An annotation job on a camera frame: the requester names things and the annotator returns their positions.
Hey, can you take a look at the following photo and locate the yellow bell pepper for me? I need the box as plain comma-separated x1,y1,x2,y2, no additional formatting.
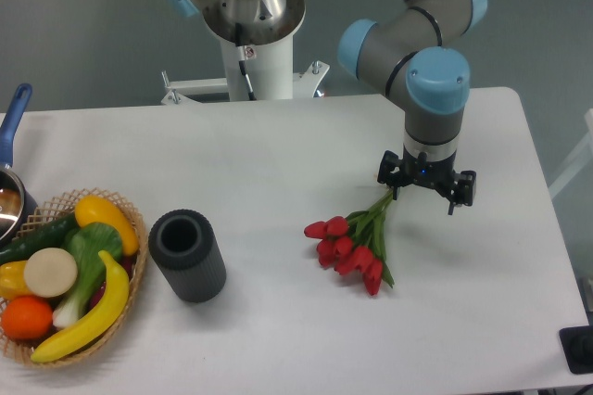
0,261,33,300

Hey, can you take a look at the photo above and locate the orange fruit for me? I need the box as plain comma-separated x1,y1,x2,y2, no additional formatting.
1,296,53,340

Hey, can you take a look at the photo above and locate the yellow squash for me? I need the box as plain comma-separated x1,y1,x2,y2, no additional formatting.
74,195,139,257

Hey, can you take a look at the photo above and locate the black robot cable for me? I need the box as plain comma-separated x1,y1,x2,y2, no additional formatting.
233,22,258,102

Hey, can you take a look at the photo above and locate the dark grey ribbed vase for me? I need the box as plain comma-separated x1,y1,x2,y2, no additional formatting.
148,209,227,303

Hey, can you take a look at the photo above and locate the beige round disc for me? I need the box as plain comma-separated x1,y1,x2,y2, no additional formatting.
23,248,78,298

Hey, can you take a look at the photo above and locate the green bok choy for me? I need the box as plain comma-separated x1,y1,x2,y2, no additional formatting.
53,223,122,330

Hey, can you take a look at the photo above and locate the blue handled steel pot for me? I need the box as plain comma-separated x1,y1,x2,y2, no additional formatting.
1,83,37,248

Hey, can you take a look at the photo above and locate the black device at edge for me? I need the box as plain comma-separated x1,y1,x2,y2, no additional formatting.
559,325,592,375

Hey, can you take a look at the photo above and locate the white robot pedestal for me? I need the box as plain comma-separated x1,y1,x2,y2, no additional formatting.
159,0,331,107

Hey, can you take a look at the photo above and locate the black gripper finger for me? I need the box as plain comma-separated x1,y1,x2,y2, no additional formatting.
377,150,403,200
448,171,477,215

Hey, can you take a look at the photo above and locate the yellow banana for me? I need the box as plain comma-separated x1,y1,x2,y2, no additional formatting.
31,250,130,363

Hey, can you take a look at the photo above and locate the red tulip bouquet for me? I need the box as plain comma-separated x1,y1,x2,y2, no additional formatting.
303,191,395,297

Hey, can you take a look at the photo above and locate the woven wicker basket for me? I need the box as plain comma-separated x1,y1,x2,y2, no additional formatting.
1,188,148,368

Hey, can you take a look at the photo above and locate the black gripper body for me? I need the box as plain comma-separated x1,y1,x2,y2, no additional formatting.
401,148,457,195

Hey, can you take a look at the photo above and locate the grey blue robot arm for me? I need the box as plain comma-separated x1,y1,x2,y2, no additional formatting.
170,0,487,208

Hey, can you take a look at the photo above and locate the green cucumber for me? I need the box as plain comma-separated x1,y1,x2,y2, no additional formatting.
1,212,79,265

